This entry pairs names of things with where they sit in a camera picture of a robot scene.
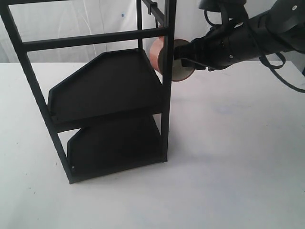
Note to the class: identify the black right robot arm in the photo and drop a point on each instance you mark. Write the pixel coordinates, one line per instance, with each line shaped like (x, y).
(280, 29)

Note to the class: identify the pink cup with cream interior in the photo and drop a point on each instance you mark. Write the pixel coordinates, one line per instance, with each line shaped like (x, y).
(179, 73)

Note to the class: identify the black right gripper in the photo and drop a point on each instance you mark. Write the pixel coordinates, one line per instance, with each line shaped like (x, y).
(218, 52)

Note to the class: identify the black metal shelf rack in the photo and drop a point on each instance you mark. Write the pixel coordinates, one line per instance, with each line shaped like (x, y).
(112, 114)

